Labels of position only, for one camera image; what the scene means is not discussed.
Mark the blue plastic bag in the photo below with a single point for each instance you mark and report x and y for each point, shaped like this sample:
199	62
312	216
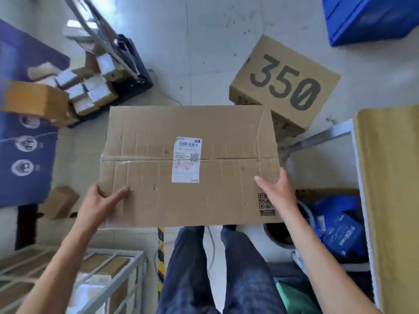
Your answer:
340	225

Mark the open cardboard box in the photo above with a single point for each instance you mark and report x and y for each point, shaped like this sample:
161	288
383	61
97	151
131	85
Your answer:
327	192

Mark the dark blue printed banner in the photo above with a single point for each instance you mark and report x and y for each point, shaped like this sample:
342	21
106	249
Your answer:
23	153

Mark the yellow black hazard tape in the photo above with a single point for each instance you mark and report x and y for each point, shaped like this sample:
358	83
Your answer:
160	255

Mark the large taped cardboard box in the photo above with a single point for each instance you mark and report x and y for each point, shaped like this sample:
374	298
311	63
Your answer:
222	192

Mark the person's left thumb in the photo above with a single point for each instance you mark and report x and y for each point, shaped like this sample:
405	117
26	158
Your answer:
118	195

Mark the person's right hand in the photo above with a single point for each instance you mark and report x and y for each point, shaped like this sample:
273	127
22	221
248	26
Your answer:
282	199

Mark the person's left hand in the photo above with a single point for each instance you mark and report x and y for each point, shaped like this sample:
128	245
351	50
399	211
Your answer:
93	209

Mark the person's right thumb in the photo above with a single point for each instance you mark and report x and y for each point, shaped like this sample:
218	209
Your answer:
265	184

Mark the flat brown boxes in cage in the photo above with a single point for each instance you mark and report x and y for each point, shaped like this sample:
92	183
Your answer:
108	268

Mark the black round bin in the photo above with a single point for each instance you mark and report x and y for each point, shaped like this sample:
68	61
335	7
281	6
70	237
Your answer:
278	235

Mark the person's left forearm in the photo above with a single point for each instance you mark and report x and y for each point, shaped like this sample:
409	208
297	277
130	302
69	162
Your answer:
55	271

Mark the plain brown cardboard box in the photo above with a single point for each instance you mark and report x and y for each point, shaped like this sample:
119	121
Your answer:
36	99

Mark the person's right forearm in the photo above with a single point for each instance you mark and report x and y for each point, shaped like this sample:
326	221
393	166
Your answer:
324	268

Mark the pile of small white-topped boxes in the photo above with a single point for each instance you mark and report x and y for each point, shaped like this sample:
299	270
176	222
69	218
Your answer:
88	91

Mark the green cloth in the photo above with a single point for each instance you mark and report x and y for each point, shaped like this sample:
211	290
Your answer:
294	300

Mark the blue plastic crate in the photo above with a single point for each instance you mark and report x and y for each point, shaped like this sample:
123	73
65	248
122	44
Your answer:
370	16

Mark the small brown cardboard box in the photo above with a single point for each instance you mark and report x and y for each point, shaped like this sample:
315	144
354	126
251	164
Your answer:
59	202

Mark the light wooden table board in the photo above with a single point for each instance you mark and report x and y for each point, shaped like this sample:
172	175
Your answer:
392	199

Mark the black platform trolley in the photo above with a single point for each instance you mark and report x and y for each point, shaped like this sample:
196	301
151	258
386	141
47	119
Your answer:
131	84

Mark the grey metal bar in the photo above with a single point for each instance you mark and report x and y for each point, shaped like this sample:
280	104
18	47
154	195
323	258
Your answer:
314	136

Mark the brown shoe box black print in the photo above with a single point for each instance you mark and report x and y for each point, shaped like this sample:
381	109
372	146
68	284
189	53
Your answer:
288	81

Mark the person's dark blue jeans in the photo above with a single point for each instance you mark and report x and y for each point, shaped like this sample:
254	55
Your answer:
242	277

